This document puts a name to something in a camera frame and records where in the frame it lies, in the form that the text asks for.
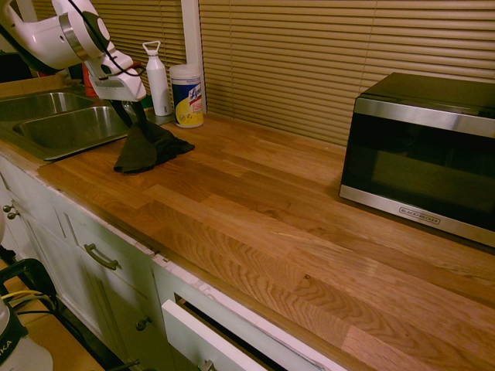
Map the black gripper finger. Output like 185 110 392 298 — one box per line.
132 101 148 129
108 99 133 128

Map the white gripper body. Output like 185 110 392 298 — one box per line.
88 72 148 104

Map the black cloth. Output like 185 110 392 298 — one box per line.
113 122 196 175

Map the orange spray bottle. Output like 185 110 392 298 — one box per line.
80 63 97 98

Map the white water bottle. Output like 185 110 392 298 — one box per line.
142 39 174 117

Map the Lysol wipes canister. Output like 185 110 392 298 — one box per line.
169 63 205 129

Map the stainless steel double sink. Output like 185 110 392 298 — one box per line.
0 90 176 162

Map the narrow beige window blind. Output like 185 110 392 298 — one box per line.
31 0 189 70

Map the white base cabinet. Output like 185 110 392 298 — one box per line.
0 149 341 371

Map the wide beige window blind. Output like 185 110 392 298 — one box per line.
198 0 495 148

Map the white open drawer front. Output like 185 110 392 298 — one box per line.
161 298 274 371

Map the white device with lettering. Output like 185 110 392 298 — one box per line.
0 297 54 371

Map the black steel microwave oven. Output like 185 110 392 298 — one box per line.
339 72 495 249

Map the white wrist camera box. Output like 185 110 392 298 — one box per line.
85 51 135 80

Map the white window frame post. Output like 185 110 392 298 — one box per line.
180 0 208 115

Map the metal bar drawer handle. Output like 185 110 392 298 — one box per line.
84 243 121 271

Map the black stand frame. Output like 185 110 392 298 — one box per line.
0 242 61 314

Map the yellow cable bundle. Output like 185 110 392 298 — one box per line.
1 290 54 307

